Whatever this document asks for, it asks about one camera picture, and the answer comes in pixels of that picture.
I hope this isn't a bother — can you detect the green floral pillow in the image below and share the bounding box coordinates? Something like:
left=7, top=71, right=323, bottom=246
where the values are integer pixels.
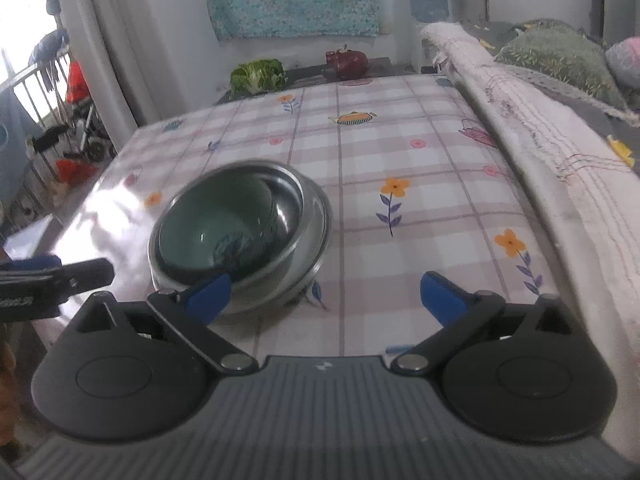
left=495, top=18, right=627, bottom=110

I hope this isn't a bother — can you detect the pink pillow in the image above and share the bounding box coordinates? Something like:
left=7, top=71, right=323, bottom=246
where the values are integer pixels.
left=605, top=37, right=640, bottom=90

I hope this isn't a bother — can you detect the white curtain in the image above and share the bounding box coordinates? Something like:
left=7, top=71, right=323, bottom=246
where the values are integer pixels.
left=60, top=0, right=226, bottom=138

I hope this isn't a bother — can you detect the grey stroller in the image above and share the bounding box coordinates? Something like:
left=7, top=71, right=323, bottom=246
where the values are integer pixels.
left=25, top=104, right=117, bottom=164

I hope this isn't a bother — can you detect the green leafy cabbage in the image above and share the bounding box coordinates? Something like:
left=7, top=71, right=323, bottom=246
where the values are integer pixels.
left=230, top=58, right=288, bottom=96

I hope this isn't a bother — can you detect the large steel bowl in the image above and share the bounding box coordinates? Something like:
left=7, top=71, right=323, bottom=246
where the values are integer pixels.
left=148, top=159, right=333, bottom=315

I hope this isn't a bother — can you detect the left hand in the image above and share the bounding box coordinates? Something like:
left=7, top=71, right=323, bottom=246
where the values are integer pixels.
left=0, top=342, right=20, bottom=445

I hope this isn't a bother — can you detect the dark side table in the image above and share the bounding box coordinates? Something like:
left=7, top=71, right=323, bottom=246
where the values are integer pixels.
left=214, top=56, right=417, bottom=106

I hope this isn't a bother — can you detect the white quilted blanket roll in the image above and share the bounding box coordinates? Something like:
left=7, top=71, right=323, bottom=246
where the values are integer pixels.
left=420, top=22, right=639, bottom=456

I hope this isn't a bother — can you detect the checked patterned tablecloth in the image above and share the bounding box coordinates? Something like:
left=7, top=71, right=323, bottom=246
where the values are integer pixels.
left=31, top=72, right=566, bottom=361

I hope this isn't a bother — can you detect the red plastic bag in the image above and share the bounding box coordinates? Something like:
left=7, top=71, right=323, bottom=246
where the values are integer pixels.
left=55, top=159, right=99, bottom=186

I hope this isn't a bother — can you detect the green ceramic bowl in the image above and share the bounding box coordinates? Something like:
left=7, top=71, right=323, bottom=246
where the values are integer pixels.
left=155, top=170, right=278, bottom=276

